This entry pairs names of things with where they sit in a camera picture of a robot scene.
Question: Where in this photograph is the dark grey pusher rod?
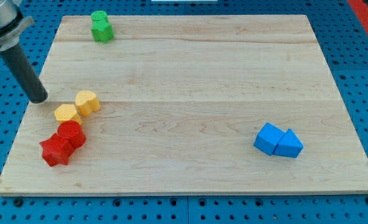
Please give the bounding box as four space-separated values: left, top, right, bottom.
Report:
0 44 48 103

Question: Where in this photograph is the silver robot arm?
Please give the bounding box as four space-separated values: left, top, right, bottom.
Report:
0 0 48 103

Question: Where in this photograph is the yellow hexagon block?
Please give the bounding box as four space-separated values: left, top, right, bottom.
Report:
54 104 82 125

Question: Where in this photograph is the yellow heart block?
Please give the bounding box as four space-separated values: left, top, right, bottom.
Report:
75 90 101 117

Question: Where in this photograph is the red cylinder block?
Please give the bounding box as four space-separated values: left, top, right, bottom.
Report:
57 120 86 149

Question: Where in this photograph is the red star block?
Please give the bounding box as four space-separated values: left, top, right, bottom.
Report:
39 133 75 167

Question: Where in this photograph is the green star block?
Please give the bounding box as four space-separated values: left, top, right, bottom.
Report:
91 21 114 43

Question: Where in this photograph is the green cylinder block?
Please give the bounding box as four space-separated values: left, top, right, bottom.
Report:
90 10 108 22

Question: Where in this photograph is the light wooden board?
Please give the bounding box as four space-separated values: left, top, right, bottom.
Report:
0 15 368 197

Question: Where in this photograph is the blue cube block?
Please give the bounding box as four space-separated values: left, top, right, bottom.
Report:
253 123 285 156

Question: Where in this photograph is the blue triangle block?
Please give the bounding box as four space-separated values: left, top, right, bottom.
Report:
273 129 304 158

